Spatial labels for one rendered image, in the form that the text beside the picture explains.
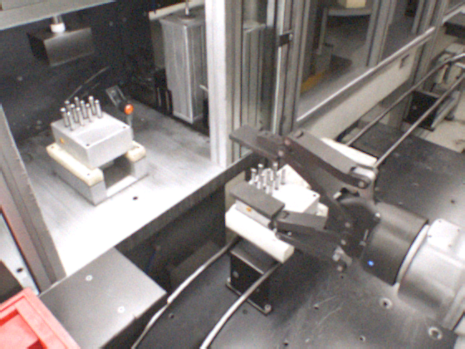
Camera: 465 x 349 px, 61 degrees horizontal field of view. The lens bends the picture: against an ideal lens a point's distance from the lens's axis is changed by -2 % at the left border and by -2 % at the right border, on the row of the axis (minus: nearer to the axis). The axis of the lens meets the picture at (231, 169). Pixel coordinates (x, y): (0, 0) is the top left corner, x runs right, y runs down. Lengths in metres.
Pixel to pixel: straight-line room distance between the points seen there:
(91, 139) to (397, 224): 0.55
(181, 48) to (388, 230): 0.64
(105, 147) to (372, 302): 0.63
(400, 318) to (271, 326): 0.27
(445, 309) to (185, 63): 0.70
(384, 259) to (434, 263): 0.04
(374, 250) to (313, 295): 0.54
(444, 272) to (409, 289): 0.03
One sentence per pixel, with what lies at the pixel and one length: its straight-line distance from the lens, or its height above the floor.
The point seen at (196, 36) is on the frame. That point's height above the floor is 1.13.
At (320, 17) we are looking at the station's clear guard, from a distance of 1.01.
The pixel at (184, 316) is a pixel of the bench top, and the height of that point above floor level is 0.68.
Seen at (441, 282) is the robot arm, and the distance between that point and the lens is 0.39.
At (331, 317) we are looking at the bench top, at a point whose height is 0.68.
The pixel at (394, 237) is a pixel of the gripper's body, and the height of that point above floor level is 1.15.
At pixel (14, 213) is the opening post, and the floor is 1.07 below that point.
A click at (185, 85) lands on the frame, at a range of 0.94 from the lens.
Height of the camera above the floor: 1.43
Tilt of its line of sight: 38 degrees down
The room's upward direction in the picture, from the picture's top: straight up
